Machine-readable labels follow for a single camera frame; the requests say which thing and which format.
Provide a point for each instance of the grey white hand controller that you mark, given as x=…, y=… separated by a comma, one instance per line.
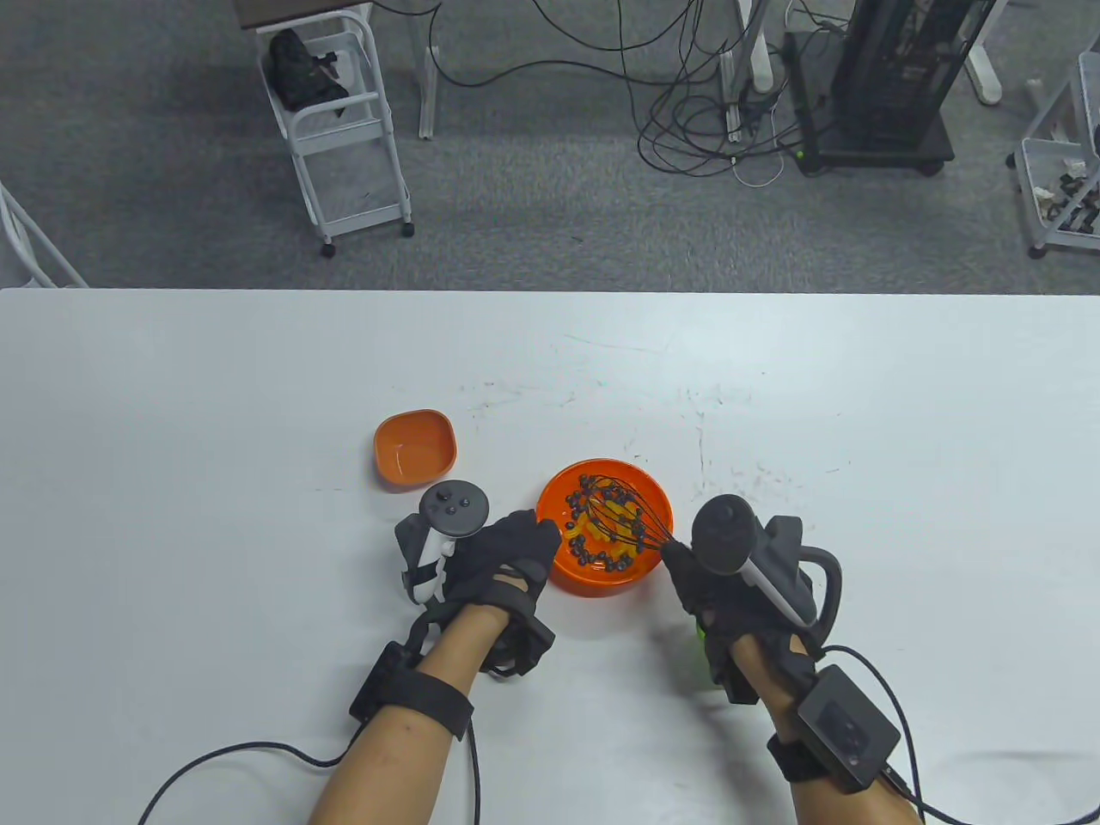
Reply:
x=454, y=507
x=726, y=533

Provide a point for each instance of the pile of black beans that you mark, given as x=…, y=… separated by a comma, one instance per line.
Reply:
x=595, y=494

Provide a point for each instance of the white power strip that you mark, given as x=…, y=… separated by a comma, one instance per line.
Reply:
x=735, y=120

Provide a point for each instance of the white rolling cart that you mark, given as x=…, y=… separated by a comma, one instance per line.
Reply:
x=344, y=137

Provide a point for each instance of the grey white right hand controller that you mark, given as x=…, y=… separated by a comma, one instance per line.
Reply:
x=726, y=533

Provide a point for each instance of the person's right forearm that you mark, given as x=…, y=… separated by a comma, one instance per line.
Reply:
x=825, y=803

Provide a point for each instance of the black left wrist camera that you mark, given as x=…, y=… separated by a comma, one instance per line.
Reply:
x=378, y=683

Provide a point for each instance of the small square orange bowl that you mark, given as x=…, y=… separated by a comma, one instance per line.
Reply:
x=414, y=449

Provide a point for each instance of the person's right fingers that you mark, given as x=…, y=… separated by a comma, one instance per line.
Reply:
x=683, y=574

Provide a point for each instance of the black parts in basket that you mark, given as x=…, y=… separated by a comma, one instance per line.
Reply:
x=1074, y=202

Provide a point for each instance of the black equipment tower on base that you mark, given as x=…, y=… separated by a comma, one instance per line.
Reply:
x=885, y=77

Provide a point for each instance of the person's left hand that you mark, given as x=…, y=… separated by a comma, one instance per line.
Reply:
x=494, y=563

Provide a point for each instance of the white desk leg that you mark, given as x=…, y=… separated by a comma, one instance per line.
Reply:
x=426, y=77
x=981, y=64
x=756, y=43

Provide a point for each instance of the yellow food pieces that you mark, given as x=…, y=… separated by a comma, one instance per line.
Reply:
x=601, y=528

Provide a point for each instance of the black bag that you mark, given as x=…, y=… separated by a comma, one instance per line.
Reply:
x=301, y=69

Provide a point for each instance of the person's left fingers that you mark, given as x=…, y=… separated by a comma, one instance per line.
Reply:
x=531, y=534

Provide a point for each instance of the round orange bowl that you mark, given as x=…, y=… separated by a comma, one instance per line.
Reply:
x=601, y=577

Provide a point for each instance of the grey white left hand controller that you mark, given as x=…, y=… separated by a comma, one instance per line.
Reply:
x=454, y=507

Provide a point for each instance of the white metal frame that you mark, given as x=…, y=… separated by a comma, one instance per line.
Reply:
x=34, y=241

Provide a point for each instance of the person's right hand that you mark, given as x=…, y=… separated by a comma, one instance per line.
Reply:
x=730, y=614

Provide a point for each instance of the person's left forearm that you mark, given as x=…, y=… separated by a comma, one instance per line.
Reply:
x=412, y=756

